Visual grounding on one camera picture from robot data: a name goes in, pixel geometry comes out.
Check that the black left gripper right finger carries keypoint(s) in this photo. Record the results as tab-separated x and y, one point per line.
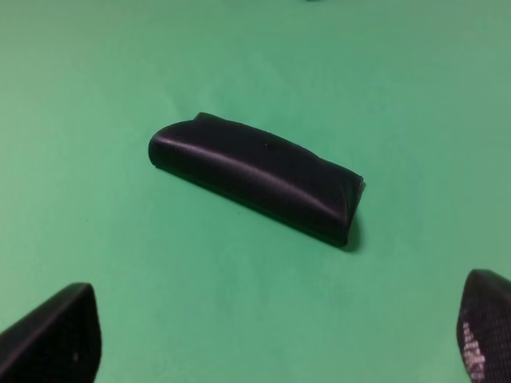
483	327

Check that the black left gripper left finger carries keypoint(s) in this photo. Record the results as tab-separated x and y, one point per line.
59	341

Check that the black glasses case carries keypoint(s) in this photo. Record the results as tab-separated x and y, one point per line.
261	171

